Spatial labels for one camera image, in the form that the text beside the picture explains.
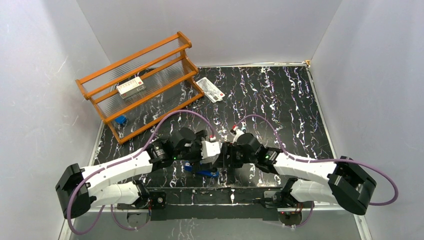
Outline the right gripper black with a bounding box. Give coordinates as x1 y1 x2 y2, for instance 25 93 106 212
212 141 257 168

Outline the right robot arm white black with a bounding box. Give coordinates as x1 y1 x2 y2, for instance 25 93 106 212
215 133 377 216

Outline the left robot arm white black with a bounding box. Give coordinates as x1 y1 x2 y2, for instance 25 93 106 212
55 127 221 220

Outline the white printed paper packet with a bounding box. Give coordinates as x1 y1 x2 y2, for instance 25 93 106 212
195 77 225 103

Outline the small blue object under shelf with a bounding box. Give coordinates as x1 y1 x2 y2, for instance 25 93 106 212
114 115 128 127

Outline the orange wooden shelf rack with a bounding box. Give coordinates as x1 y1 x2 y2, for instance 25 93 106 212
75 31 205 144

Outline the white box on shelf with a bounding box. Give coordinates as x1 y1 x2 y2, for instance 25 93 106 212
115 76 146 99

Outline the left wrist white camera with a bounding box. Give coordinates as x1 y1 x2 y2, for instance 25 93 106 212
201 140 221 161

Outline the wrist white camera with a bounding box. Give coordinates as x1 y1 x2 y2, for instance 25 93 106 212
201 140 221 161
230 125 247 144

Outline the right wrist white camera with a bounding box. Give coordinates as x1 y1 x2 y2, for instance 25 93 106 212
230 125 247 144

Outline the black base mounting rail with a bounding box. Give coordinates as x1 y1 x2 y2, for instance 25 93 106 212
125 187 314 223

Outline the aluminium frame rail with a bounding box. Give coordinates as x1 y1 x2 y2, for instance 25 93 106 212
281 185 367 215

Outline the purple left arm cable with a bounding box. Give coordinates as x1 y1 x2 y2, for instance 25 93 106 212
66 109 220 236

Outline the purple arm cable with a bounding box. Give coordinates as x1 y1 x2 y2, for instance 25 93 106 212
231 114 400 229
66 109 220 236

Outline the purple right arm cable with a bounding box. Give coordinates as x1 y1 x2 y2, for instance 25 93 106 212
231 114 400 229

